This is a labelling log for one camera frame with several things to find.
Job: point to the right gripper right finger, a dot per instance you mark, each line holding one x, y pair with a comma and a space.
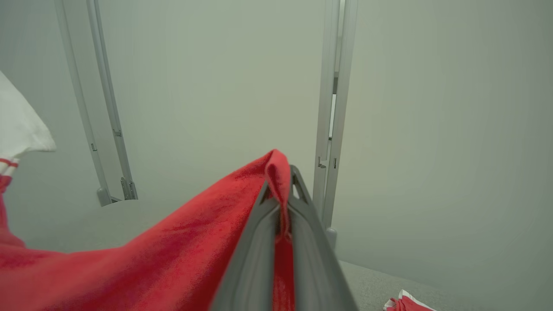
315, 268

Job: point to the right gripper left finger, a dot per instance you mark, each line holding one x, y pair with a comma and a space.
250, 268

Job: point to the red white basketball shorts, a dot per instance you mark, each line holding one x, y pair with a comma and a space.
408, 304

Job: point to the red basketball jersey with lettering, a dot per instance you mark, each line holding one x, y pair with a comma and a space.
129, 268

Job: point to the grey metal stand frame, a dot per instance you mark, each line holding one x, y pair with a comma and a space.
113, 112

